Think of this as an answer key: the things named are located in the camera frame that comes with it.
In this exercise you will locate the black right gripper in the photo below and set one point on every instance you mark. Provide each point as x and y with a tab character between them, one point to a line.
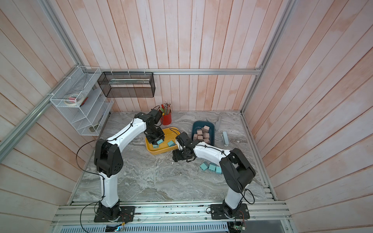
176	154

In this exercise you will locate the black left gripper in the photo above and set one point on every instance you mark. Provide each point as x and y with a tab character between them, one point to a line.
154	141

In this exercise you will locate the yellow plastic bin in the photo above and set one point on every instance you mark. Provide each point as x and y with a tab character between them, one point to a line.
170	134

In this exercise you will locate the dark teal plastic bin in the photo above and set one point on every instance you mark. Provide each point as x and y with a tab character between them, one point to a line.
198	125

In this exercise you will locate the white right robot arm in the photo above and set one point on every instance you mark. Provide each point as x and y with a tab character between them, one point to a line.
237	170

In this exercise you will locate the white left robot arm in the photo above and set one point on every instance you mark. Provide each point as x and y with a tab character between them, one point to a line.
108	159

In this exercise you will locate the red pencil cup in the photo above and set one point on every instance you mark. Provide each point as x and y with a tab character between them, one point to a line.
166	112

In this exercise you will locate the white stapler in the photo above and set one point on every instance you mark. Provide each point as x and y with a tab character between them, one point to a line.
225	138

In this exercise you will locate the tape roll on shelf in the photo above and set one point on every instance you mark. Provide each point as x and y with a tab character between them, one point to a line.
73	99

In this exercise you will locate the black mesh wall basket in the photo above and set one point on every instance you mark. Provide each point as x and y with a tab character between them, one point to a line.
129	84

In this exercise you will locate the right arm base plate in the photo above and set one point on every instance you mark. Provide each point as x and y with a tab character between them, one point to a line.
223	211

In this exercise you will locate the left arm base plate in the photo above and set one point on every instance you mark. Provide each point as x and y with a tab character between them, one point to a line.
115	214

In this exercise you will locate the white wire shelf rack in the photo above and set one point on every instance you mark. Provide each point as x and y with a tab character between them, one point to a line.
89	118

